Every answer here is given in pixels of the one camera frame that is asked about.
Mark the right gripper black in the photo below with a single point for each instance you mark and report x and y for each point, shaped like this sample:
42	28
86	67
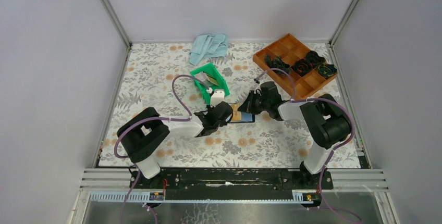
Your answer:
247	106

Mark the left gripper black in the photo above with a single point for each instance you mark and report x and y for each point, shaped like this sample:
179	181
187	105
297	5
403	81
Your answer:
209	108

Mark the black card holder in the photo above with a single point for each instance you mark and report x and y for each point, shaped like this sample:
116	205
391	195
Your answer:
246	118

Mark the gold credit card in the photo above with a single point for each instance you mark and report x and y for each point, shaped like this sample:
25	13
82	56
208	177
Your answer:
236	114

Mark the green plastic bin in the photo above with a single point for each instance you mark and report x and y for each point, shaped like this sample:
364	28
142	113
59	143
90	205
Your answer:
211	70

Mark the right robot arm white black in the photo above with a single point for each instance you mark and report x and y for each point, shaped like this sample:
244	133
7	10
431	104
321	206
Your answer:
328	122

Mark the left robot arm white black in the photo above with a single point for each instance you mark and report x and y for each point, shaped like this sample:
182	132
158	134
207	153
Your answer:
143	134

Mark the stack of cards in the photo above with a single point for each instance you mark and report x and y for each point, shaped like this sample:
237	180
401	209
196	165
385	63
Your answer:
208	79

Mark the orange compartment tray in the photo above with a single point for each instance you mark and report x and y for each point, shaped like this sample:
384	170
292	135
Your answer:
297	69

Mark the light blue cloth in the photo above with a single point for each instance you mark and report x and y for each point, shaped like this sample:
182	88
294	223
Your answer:
208	46

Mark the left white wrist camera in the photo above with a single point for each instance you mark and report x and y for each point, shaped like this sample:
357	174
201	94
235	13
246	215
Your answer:
216	96

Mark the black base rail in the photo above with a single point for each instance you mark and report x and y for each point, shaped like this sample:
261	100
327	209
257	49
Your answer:
200	184

